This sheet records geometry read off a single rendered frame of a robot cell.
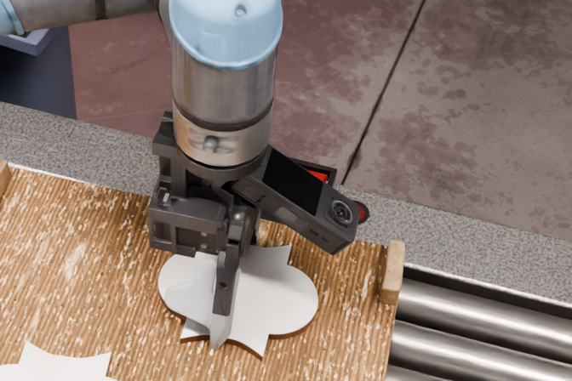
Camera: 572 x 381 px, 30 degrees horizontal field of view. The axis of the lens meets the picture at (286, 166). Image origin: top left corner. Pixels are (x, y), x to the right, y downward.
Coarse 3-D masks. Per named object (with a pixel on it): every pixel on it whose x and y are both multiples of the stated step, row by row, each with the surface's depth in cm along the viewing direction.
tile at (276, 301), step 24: (168, 264) 98; (192, 264) 98; (240, 264) 99; (264, 264) 99; (240, 288) 97; (264, 288) 97; (288, 288) 97; (312, 288) 97; (240, 312) 95; (264, 312) 95; (288, 312) 96; (312, 312) 96; (192, 336) 93; (240, 336) 93; (264, 336) 94; (288, 336) 95
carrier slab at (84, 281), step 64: (64, 192) 104; (128, 192) 105; (0, 256) 98; (64, 256) 99; (128, 256) 100; (320, 256) 101; (384, 256) 102; (0, 320) 94; (64, 320) 94; (128, 320) 95; (320, 320) 96; (384, 320) 97
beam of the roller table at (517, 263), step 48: (0, 144) 110; (48, 144) 111; (96, 144) 111; (144, 144) 112; (144, 192) 108; (384, 240) 106; (432, 240) 106; (480, 240) 107; (528, 240) 107; (480, 288) 104; (528, 288) 103
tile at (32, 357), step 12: (24, 348) 91; (36, 348) 91; (24, 360) 90; (36, 360) 90; (48, 360) 90; (60, 360) 90; (72, 360) 91; (84, 360) 91; (96, 360) 91; (108, 360) 91; (0, 372) 89; (12, 372) 89; (24, 372) 89; (36, 372) 89; (48, 372) 90; (60, 372) 90; (72, 372) 90; (84, 372) 90; (96, 372) 90
